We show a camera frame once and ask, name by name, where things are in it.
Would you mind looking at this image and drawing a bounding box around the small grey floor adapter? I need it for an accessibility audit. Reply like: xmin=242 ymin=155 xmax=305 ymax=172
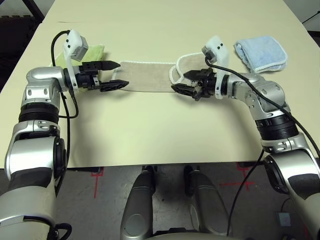
xmin=276 ymin=212 xmax=291 ymax=227

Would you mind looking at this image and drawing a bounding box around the light blue folded towel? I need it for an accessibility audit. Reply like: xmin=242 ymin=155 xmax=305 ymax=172
xmin=233 ymin=34 xmax=289 ymax=74

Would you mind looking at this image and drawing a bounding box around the black metal table frame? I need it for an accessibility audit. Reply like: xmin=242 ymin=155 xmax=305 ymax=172
xmin=24 ymin=0 xmax=45 ymax=23

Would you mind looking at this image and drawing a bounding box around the grey robot leg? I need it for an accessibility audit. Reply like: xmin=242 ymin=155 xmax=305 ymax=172
xmin=119 ymin=166 xmax=155 ymax=240
xmin=183 ymin=164 xmax=232 ymax=237

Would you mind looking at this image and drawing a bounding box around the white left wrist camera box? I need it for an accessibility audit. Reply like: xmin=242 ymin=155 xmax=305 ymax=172
xmin=61 ymin=28 xmax=90 ymax=95

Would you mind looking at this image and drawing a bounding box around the grey robot right leg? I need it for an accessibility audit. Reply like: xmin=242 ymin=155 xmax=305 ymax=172
xmin=183 ymin=164 xmax=232 ymax=237

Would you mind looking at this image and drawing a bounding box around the black foam floor mat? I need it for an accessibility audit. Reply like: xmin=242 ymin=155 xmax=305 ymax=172
xmin=0 ymin=14 xmax=42 ymax=91

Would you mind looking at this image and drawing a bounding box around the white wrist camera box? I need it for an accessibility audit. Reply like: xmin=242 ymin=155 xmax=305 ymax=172
xmin=201 ymin=35 xmax=230 ymax=101
xmin=61 ymin=28 xmax=90 ymax=95

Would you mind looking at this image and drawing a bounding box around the grey robot left leg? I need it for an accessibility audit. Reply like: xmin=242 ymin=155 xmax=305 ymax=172
xmin=119 ymin=166 xmax=155 ymax=240

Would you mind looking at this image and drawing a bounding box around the green folded towel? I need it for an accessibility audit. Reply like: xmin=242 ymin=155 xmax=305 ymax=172
xmin=48 ymin=43 xmax=106 ymax=68

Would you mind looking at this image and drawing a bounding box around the beige towel with white trim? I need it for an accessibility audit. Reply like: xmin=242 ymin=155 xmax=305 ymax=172
xmin=111 ymin=51 xmax=216 ymax=94

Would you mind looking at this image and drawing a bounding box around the black left wrist camera cable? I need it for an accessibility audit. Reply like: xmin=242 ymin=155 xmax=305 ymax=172
xmin=50 ymin=29 xmax=80 ymax=171

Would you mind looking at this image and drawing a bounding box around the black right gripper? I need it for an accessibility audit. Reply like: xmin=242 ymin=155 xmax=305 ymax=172
xmin=170 ymin=67 xmax=218 ymax=102

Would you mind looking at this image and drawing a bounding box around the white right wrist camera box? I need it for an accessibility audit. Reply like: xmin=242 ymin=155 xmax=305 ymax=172
xmin=201 ymin=35 xmax=230 ymax=101

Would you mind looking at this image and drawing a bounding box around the black table foot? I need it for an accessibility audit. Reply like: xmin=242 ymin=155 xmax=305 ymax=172
xmin=237 ymin=161 xmax=265 ymax=168
xmin=68 ymin=166 xmax=104 ymax=176

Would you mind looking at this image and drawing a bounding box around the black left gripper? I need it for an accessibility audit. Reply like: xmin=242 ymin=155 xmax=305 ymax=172
xmin=74 ymin=59 xmax=130 ymax=93

